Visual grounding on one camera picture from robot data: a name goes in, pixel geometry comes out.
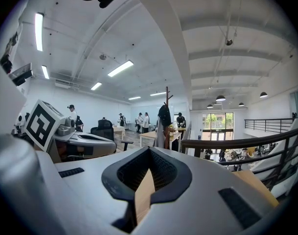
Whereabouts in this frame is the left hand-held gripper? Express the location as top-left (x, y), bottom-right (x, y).
top-left (23, 99), bottom-right (118, 158)

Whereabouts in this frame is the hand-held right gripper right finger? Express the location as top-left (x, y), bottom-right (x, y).
top-left (138, 145), bottom-right (281, 235)

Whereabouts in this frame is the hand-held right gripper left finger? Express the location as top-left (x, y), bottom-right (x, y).
top-left (36, 145), bottom-right (150, 235)

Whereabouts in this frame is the black office chair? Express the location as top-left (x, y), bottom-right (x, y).
top-left (90, 119), bottom-right (135, 154)

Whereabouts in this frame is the glass entrance door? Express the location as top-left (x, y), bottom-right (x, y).
top-left (202, 112), bottom-right (235, 141)

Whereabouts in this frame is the grey hanging jacket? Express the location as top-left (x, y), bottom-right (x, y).
top-left (153, 124), bottom-right (167, 149)

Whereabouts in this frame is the light wood work table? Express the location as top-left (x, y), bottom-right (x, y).
top-left (138, 130), bottom-right (183, 152)

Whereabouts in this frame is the black hanging bag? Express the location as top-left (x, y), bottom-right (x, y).
top-left (157, 104), bottom-right (173, 129)

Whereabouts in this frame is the black balcony railing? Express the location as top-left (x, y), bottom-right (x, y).
top-left (244, 117), bottom-right (297, 134)

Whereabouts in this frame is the brown wooden coat rack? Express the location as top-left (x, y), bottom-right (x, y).
top-left (162, 86), bottom-right (175, 151)

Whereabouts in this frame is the black screen device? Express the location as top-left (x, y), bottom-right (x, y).
top-left (8, 62), bottom-right (33, 87)

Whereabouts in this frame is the white wall air conditioner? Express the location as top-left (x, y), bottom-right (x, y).
top-left (54, 80), bottom-right (74, 90)

